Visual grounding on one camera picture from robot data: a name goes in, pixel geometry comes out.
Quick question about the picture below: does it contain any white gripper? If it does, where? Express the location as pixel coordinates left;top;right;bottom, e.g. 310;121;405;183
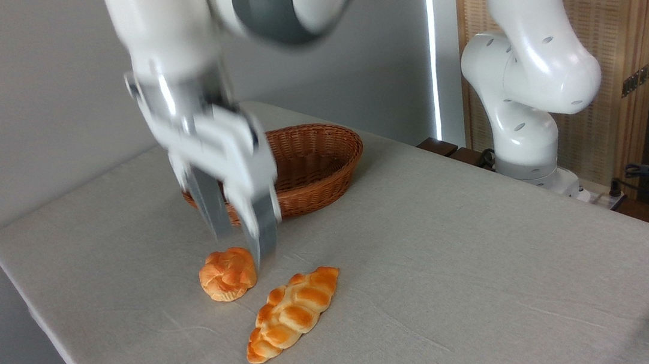
136;94;287;280

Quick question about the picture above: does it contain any long braided bread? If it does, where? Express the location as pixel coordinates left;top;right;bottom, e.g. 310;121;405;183
239;265;348;364

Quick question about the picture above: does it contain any round knotted bread roll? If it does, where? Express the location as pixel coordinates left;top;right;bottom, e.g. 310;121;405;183
196;245;260;305

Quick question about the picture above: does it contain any brown wicker basket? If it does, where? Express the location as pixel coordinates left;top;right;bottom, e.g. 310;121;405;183
176;119;371;231

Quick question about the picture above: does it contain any dark brown wooden block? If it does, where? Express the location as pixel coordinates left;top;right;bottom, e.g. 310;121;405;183
448;145;490;172
417;135;460;160

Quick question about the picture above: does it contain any grey tablecloth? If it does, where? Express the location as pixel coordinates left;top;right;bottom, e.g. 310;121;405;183
0;59;649;364

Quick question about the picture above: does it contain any white power strip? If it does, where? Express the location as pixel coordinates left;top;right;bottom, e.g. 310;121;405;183
566;173;629;211

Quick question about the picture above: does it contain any dark metal screen hinge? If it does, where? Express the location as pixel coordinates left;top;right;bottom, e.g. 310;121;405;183
618;59;649;98

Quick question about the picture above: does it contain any wooden woven folding screen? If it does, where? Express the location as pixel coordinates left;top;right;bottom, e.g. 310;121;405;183
453;0;649;204

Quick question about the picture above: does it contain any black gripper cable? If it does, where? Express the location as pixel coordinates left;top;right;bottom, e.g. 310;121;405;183
209;87;261;155

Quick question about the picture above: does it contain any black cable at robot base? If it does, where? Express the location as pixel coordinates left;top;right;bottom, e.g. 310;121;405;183
477;148;498;172

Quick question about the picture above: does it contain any white vertical window frame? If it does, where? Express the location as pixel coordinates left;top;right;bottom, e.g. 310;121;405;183
423;0;473;148

